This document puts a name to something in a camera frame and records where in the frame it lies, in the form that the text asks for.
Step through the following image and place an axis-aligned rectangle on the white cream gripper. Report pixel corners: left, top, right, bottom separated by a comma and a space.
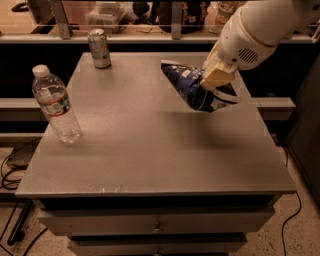
200, 43, 237, 90

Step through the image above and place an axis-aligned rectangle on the blue Kettle chip bag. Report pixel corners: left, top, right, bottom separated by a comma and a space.
161, 60, 240, 112

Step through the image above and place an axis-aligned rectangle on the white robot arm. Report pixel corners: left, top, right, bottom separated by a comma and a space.
200, 0, 320, 90

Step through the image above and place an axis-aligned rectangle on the white snack bag on shelf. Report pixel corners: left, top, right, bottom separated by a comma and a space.
209, 1, 240, 34

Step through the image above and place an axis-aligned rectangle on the dark bag on shelf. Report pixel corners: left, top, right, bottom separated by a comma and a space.
152, 0, 210, 34

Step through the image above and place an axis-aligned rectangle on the silver green 7up can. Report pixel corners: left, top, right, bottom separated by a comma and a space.
88, 28, 111, 69

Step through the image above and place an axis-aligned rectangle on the grey drawer cabinet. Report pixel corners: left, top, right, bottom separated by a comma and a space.
17, 53, 296, 241

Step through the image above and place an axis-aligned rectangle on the clear plastic container on shelf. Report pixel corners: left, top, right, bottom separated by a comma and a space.
85, 1, 125, 34

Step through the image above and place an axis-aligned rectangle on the upper drawer with knob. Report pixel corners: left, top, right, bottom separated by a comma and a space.
38, 207, 275, 236

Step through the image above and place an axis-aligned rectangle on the drawer with knob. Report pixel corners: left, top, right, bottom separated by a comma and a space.
68, 235, 247, 256
38, 207, 275, 236

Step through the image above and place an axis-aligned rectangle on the clear plastic water bottle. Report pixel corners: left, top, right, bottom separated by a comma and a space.
32, 64, 82, 144

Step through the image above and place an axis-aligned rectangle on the black power adapter box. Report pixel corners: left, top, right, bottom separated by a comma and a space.
6, 144, 36, 169

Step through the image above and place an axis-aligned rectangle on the lower drawer with knob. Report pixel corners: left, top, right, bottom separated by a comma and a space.
68, 235, 247, 256

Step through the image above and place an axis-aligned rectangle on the black floor cable right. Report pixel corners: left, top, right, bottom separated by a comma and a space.
273, 134, 303, 256

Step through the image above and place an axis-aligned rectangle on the metal shelf rail frame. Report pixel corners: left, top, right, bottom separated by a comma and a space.
0, 0, 320, 45

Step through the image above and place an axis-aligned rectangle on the black cables left floor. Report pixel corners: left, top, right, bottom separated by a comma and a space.
0, 138, 49, 256

